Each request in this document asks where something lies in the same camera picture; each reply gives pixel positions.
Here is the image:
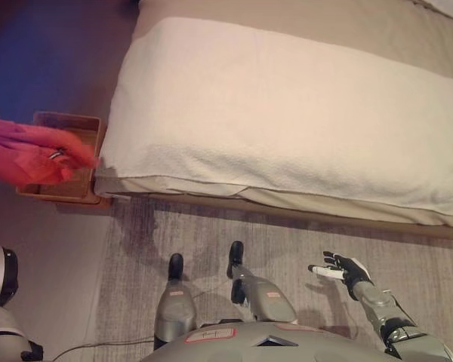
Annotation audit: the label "silver left robot leg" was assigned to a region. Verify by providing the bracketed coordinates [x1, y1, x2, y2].
[153, 253, 196, 350]

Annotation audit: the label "wooden box under basket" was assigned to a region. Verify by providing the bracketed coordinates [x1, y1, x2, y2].
[56, 180, 112, 210]

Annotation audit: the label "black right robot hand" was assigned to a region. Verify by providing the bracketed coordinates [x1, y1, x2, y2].
[307, 250, 375, 291]

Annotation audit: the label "silver robot leg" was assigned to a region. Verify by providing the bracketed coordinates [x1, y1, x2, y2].
[226, 241, 299, 325]
[153, 253, 196, 350]

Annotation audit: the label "thin black floor cable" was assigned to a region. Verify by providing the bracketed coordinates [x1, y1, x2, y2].
[52, 337, 159, 362]

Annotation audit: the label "grey robot torso and legs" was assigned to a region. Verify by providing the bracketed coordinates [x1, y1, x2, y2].
[94, 195, 453, 362]

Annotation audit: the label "red clothes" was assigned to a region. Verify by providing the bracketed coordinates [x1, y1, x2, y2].
[0, 100, 100, 186]

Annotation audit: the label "silver right robot leg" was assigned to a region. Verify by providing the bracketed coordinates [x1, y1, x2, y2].
[226, 241, 299, 325]

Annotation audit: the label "woven wicker basket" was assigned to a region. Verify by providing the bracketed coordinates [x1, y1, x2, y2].
[15, 111, 102, 200]

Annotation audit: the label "white bed blanket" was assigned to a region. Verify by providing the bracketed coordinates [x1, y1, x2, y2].
[97, 17, 453, 218]

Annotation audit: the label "grey robot torso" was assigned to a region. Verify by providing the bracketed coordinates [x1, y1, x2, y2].
[139, 320, 401, 362]

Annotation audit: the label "tan bed frame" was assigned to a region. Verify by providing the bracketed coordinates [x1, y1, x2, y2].
[109, 192, 453, 242]

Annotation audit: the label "bed with white blanket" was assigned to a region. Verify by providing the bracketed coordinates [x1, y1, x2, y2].
[94, 0, 453, 229]

